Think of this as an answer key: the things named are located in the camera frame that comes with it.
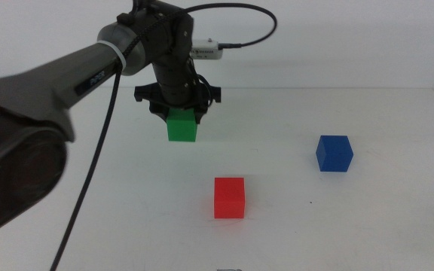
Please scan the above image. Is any white zip tie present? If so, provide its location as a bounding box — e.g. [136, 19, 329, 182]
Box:
[96, 39, 127, 72]

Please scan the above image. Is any green cube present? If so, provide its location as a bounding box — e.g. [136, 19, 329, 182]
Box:
[166, 108, 199, 143]

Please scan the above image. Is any black cable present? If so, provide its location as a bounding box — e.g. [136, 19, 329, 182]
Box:
[49, 2, 278, 271]

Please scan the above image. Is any blue cube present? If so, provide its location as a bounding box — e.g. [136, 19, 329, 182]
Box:
[315, 135, 354, 173]

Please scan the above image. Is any red cube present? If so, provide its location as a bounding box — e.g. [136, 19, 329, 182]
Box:
[213, 177, 246, 220]

